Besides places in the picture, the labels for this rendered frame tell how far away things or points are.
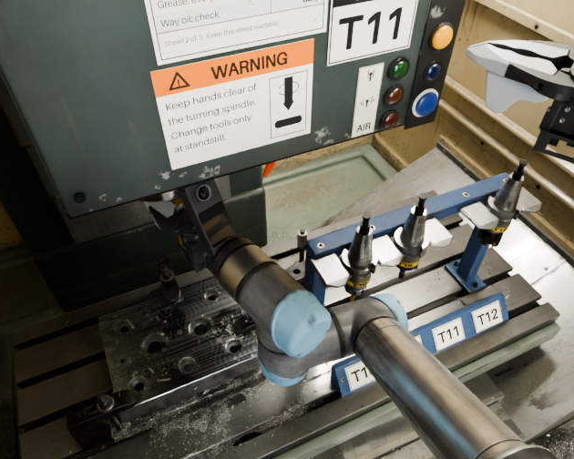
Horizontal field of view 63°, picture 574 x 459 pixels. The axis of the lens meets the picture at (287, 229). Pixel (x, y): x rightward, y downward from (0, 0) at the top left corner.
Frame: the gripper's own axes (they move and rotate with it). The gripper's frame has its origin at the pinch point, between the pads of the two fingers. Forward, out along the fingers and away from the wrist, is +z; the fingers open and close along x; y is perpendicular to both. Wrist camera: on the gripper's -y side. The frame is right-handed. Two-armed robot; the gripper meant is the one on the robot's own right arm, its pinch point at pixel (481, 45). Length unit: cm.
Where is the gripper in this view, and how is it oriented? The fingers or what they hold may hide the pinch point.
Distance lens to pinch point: 55.5
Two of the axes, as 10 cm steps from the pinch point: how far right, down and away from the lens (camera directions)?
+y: 0.0, 6.9, 7.2
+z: -8.2, -4.1, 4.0
